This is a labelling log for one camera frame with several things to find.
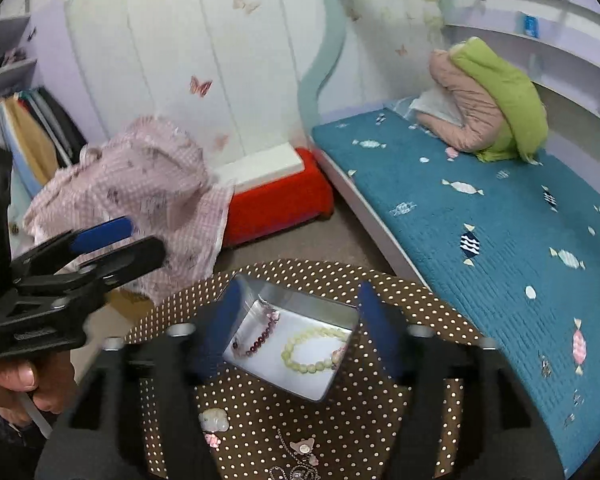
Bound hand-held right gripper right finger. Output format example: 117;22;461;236
356;282;537;477

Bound white wardrobe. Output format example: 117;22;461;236
64;0;331;173

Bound green quilt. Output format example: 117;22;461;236
450;37;551;164

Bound chain necklace with pendant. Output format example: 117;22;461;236
272;429;323;480

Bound white wall shelves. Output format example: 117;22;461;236
437;0;600;128

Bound white box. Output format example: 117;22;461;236
212;142;307;194

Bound rectangular metal tin box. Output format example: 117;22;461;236
221;272;361;403

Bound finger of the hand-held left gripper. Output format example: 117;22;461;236
10;216;134;273
17;236;167;296

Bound yellow folder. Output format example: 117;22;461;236
4;96;60;186

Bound purple bead bracelet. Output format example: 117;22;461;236
232;307;281;357

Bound white pillow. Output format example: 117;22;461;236
407;89;464;127

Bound pale green bead bracelet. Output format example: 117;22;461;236
281;326;355;374

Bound red ottoman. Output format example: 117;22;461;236
220;147;336;249

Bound white shell ornament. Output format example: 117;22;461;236
199;408;230;434

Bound blue candy print bed mat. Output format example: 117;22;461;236
310;109;600;477

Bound person's left hand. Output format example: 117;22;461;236
0;346;77;427

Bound white bed frame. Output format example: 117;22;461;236
320;147;433;291

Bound lilac bookshelf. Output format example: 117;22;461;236
0;0;43;201

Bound teal wavy bed panel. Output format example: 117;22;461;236
297;0;352;128

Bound pink checked cloth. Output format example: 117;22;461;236
22;115;237;307

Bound person's left forearm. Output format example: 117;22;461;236
0;395;48;466

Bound pink quilt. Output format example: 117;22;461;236
414;50;512;154

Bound brown polka dot tablecloth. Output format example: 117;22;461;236
122;259;487;480

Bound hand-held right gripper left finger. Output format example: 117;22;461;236
60;280;244;478

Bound white cable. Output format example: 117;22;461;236
20;392;54;437

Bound black folder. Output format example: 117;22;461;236
39;87;88;166

